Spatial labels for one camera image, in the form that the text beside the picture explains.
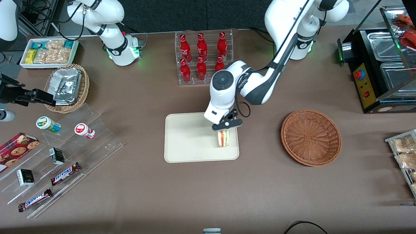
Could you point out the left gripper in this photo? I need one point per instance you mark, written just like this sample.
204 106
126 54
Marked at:
230 116

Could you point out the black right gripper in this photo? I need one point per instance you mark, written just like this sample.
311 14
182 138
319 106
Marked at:
9 94

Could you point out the triangular sandwich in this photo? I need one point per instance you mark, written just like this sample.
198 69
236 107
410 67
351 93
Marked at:
223 139

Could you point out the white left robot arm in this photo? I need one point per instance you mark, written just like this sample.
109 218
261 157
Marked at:
286 19

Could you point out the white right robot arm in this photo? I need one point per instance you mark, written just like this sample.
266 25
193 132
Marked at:
110 35

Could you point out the cream plastic tray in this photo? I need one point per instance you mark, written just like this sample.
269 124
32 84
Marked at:
188 139

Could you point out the light tan wicker basket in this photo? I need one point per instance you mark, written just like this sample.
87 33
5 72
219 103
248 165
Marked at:
85 84

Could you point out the brown round wicker basket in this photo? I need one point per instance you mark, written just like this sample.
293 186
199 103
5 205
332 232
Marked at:
310 138

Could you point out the green lid white cup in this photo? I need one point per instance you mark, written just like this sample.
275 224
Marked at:
45 123

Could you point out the silver foil pack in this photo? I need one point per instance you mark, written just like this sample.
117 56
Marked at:
66 91
65 73

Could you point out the white rectangular snack bin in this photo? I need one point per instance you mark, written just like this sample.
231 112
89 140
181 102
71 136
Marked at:
23 61

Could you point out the yellow snack packet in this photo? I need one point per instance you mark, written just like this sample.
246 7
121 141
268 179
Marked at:
31 56

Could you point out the clear rice cracker bag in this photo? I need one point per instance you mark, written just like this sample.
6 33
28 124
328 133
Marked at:
55 44
59 56
41 56

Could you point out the red plaid cookie box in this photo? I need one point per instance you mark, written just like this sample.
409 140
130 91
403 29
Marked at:
16 149

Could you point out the teal snack packet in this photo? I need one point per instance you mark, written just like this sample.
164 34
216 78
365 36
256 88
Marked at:
39 45
68 44

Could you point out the red lid white cup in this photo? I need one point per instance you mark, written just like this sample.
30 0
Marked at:
82 129

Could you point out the red cola bottle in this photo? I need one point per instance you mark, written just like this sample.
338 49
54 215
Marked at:
185 72
222 46
219 64
202 48
185 48
201 70

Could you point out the clear acrylic stepped display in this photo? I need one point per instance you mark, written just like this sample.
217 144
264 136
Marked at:
97 143

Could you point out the small black white carton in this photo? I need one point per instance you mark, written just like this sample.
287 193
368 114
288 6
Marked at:
25 177

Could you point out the dark metal equipment rack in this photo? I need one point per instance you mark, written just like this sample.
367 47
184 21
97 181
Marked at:
35 16

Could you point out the snickers chocolate bar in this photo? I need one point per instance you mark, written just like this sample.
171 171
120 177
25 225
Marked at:
65 174
35 200

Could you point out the clear acrylic bottle rack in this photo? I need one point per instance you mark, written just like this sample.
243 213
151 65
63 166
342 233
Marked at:
209 42

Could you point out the grey device at table edge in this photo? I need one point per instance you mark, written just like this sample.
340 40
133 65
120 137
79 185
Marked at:
212 231

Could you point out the black food warmer cabinet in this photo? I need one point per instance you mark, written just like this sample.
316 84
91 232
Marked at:
365 87

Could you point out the steel warmer pan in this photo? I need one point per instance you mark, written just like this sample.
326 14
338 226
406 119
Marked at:
395 76
383 45

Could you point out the clear bag of crackers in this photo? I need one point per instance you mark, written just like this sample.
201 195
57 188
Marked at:
404 144
406 161
413 177

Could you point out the red food in warmer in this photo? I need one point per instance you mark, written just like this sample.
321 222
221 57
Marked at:
408 39

